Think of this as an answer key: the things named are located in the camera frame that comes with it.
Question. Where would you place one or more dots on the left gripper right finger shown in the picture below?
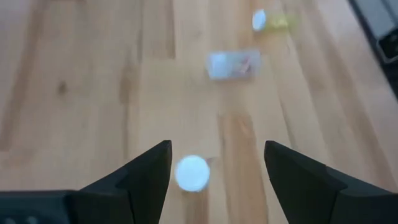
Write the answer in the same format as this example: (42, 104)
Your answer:
(304, 193)

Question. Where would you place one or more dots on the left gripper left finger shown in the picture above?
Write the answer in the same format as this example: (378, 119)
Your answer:
(140, 193)

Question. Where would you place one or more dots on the clear yellowish vial with pills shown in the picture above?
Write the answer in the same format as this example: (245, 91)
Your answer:
(192, 173)

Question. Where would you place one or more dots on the clear vial pink pills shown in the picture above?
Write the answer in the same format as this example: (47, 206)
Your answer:
(233, 64)

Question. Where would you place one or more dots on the yellow vial white cap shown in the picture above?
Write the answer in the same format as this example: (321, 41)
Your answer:
(273, 21)

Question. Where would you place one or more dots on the black aluminium table frame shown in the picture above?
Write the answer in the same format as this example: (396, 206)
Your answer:
(394, 84)

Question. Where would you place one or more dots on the small black table camera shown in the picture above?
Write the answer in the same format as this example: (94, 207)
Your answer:
(391, 46)

